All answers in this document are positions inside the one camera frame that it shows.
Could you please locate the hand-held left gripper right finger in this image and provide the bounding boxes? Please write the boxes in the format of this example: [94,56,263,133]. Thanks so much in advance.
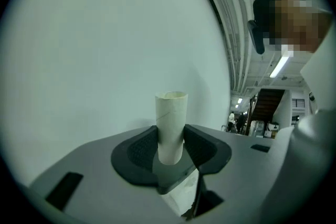
[183,124,275,222]

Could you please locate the white toilet paper roll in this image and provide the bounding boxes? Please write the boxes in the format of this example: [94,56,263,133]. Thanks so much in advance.
[160,170,200,218]

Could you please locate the person's grey sweatshirt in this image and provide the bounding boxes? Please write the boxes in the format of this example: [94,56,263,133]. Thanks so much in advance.
[299,25,336,113]

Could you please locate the mounted white paper roll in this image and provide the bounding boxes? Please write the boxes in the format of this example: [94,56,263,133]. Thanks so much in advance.
[154,91,189,166]

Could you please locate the person's face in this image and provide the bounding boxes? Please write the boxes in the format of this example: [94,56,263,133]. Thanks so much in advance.
[270,0,333,55]

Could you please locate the black head-mounted camera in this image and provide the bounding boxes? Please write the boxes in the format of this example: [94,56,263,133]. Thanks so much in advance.
[247,19,266,55]

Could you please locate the white ceiling pipes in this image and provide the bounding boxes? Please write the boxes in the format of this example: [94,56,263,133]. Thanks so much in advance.
[181,0,289,92]

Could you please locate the dark staircase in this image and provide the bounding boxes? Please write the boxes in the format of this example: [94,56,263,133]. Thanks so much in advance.
[248,88,286,131]

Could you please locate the long fluorescent ceiling light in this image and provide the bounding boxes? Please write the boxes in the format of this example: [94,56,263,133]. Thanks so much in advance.
[269,56,289,79]

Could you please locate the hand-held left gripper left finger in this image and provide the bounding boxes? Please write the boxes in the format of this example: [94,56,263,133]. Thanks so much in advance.
[28,125,184,224]

